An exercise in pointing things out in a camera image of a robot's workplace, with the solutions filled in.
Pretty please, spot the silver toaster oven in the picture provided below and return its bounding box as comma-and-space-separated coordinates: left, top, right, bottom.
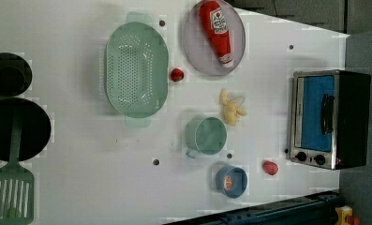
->
289, 70, 371, 170

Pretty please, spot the green metal cup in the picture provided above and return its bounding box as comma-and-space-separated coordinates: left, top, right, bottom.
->
185, 117, 227, 158

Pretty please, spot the red strawberry toy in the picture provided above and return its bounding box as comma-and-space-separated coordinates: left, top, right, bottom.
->
171, 68, 185, 82

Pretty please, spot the grey round plate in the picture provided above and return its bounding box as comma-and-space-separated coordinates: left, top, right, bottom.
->
182, 0, 246, 76

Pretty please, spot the green perforated colander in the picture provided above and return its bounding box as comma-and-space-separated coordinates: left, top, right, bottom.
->
105, 12, 169, 128

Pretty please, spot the blue cup with orange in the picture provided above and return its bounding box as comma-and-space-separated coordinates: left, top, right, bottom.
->
216, 165, 247, 199

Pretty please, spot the red ketchup bottle toy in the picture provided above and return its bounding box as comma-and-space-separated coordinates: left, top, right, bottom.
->
199, 0, 233, 68

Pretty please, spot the red pepper toy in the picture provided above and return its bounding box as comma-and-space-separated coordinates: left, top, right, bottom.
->
262, 160, 278, 175

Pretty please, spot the large black pan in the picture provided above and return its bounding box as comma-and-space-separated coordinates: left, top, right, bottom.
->
0, 97, 52, 161

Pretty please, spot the small black pot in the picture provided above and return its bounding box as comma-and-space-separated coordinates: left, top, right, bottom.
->
0, 52, 33, 97

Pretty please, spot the green slotted spatula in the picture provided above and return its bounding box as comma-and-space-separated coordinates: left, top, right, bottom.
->
0, 110, 35, 225

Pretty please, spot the blue metal frame rail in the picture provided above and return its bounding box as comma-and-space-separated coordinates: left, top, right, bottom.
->
165, 191, 344, 225

